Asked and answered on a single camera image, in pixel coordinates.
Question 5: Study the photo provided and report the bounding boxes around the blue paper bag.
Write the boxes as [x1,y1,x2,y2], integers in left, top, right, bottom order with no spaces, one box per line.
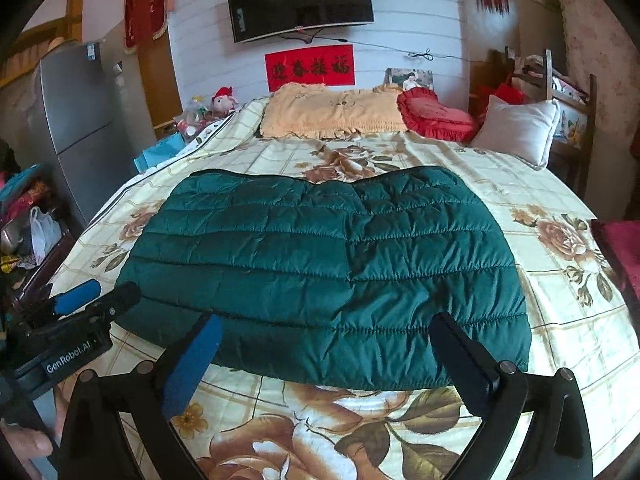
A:
[134,132,186,174]

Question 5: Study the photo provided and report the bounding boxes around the white plastic bag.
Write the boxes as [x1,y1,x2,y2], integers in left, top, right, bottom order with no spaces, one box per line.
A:
[29,207,62,266]

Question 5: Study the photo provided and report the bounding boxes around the clear bag of items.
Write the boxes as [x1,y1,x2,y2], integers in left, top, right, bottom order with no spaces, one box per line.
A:
[174,96,215,143]

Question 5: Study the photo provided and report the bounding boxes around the yellow ruffled pillow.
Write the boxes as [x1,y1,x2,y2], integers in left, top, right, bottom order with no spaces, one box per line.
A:
[260,82,407,140]

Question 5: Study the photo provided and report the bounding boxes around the wooden chair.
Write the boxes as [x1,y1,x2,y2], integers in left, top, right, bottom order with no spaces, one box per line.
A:
[490,47,598,198]

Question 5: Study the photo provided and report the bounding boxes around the white pillow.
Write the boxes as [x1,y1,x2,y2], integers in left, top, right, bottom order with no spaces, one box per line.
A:
[470,96,561,169]

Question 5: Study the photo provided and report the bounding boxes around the framed photo on bed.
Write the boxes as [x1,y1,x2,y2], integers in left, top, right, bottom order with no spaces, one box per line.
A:
[384,68,434,91]

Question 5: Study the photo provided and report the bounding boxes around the person's left hand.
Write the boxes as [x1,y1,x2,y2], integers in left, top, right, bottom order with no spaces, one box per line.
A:
[0,381,76,480]

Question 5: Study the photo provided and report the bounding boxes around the magenta blanket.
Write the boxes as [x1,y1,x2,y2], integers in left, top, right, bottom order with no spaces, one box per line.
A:
[590,219,640,322]

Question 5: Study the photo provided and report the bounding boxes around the red banner with characters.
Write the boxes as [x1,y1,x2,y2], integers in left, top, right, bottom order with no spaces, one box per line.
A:
[265,44,355,92]

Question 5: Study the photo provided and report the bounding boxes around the red ruffled cushion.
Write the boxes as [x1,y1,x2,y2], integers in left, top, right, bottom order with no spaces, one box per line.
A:
[397,87,480,144]

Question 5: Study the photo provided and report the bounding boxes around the red hanging wall pennant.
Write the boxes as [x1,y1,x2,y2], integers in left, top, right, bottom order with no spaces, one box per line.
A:
[124,0,167,53]

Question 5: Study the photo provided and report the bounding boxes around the grey refrigerator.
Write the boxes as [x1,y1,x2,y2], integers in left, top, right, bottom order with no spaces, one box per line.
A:
[26,38,155,231]

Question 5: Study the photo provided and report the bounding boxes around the dark green quilted jacket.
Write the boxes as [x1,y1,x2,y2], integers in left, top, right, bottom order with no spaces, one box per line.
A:
[118,166,532,391]

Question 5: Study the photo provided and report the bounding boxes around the black wall cable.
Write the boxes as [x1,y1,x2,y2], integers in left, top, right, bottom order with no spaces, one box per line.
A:
[278,29,482,64]

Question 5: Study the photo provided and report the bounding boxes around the pink pig plush toy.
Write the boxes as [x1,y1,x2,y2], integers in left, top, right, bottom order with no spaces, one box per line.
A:
[209,87,239,118]

